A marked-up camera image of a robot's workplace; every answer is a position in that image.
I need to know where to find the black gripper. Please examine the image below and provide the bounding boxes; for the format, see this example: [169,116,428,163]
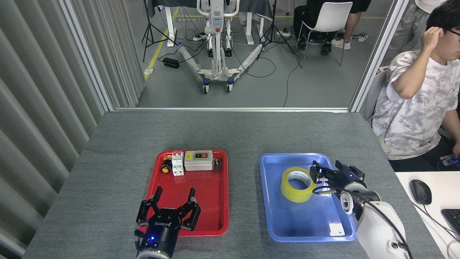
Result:
[136,186,201,255]
[310,160,365,187]

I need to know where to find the yellow tape roll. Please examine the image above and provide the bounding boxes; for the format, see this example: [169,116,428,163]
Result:
[280,167,316,203]

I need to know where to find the person's raised hand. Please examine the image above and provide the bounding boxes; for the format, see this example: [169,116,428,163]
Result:
[420,27,444,51]

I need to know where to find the red plastic tray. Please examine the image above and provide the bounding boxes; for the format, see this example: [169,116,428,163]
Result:
[139,149,229,237]

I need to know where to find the white circuit breaker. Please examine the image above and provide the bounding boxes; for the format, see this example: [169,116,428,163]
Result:
[171,153,185,177]

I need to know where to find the blue plastic tray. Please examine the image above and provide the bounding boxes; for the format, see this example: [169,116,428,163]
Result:
[259,153,357,242]

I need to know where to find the grey office chair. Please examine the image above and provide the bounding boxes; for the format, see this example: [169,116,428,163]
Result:
[365,68,391,127]

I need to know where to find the black computer mouse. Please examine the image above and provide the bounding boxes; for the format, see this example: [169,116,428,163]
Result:
[409,179,432,205]

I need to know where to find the seated person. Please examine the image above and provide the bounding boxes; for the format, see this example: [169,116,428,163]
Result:
[372,0,460,172]

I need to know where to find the white desk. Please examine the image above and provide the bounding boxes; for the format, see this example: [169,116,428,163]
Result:
[395,171,460,259]

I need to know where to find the blue white small object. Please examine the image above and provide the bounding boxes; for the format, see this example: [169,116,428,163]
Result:
[437,155,460,170]

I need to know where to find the black keyboard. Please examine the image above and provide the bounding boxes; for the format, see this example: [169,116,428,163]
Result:
[441,209,460,235]

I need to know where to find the white chair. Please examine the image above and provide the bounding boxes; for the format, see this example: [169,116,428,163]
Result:
[296,2,353,69]

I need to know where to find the black tripod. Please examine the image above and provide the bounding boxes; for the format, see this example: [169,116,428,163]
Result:
[141,0,179,62]
[257,0,303,69]

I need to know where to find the standing person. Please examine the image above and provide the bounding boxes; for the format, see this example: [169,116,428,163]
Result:
[381,0,447,67]

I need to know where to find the white stand on wheels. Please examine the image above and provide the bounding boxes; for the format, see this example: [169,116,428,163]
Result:
[178,0,265,95]

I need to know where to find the grey push button switch box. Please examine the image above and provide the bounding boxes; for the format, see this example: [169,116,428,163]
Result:
[184,150,214,172]

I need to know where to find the silver frame rail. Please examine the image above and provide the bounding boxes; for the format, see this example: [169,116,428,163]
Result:
[114,107,351,113]

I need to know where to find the black mouse cable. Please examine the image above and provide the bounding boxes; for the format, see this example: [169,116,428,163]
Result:
[413,203,460,242]

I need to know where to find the silver frame post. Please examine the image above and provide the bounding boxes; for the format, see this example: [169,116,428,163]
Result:
[349,0,410,113]

